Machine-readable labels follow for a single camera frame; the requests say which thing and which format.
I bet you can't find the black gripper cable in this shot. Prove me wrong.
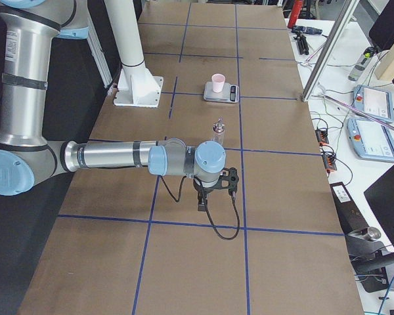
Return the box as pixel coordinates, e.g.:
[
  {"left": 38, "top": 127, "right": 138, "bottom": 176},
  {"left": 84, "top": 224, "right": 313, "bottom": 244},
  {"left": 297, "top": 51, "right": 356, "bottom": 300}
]
[{"left": 158, "top": 175, "right": 241, "bottom": 241}]

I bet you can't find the black monitor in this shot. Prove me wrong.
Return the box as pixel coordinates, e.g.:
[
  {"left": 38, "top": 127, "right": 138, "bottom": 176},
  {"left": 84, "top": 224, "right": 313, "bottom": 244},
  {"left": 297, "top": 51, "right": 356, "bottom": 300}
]
[{"left": 364, "top": 165, "right": 394, "bottom": 245}]

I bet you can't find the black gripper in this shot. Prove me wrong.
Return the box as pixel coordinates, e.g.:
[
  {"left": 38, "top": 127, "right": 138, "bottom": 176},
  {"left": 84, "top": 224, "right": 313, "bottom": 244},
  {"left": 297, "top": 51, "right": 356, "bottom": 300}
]
[{"left": 193, "top": 167, "right": 239, "bottom": 197}]

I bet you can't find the upper teach pendant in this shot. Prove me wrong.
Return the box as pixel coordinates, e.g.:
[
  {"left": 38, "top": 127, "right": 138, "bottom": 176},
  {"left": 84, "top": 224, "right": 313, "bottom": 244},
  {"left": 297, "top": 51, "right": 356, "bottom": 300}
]
[{"left": 353, "top": 85, "right": 394, "bottom": 123}]

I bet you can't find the teach pendant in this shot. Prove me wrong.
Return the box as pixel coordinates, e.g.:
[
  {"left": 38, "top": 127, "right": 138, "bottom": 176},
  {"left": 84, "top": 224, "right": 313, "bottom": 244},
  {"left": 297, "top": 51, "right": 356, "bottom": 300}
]
[
  {"left": 353, "top": 85, "right": 394, "bottom": 123},
  {"left": 347, "top": 117, "right": 394, "bottom": 163}
]

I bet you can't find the red fire extinguisher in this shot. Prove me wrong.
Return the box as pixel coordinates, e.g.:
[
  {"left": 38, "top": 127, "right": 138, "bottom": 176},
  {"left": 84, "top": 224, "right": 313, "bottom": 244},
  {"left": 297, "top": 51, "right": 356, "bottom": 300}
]
[{"left": 287, "top": 0, "right": 303, "bottom": 29}]

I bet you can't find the black camera tripod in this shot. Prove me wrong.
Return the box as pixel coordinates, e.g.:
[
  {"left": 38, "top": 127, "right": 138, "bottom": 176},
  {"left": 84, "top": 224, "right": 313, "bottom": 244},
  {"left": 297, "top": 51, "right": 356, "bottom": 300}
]
[{"left": 292, "top": 25, "right": 322, "bottom": 55}]

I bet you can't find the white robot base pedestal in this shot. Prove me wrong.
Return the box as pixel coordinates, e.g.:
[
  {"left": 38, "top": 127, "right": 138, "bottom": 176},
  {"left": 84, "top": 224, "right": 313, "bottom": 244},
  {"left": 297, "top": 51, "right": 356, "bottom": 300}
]
[{"left": 104, "top": 0, "right": 164, "bottom": 108}]

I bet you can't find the aluminium camera post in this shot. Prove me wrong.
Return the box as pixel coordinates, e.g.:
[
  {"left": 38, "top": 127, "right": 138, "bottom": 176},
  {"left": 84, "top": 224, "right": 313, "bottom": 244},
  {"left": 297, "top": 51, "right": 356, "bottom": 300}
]
[{"left": 301, "top": 0, "right": 359, "bottom": 102}]

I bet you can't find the black box with label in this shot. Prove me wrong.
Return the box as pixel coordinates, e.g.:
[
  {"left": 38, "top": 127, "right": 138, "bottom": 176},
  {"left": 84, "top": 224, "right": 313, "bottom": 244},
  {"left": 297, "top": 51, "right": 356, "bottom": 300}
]
[{"left": 330, "top": 182, "right": 368, "bottom": 234}]

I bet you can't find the grey spray bottle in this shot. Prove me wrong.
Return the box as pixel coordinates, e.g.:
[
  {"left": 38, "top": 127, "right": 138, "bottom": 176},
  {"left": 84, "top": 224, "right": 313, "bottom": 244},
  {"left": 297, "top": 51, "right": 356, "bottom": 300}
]
[{"left": 347, "top": 47, "right": 378, "bottom": 81}]

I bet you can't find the orange black connector block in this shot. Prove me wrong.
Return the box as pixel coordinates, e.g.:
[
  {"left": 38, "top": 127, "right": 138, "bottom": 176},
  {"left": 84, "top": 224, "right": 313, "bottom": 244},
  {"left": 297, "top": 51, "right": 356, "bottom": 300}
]
[{"left": 315, "top": 128, "right": 337, "bottom": 174}]

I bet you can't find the digital kitchen scale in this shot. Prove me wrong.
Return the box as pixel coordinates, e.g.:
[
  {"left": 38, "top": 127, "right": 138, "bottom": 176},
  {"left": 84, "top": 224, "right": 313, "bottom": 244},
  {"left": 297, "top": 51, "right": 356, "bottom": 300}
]
[{"left": 203, "top": 81, "right": 240, "bottom": 103}]

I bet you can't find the lower teach pendant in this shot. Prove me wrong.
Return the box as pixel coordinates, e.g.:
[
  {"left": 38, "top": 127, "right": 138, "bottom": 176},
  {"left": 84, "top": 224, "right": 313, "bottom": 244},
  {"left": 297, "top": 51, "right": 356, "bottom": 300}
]
[{"left": 347, "top": 117, "right": 394, "bottom": 163}]

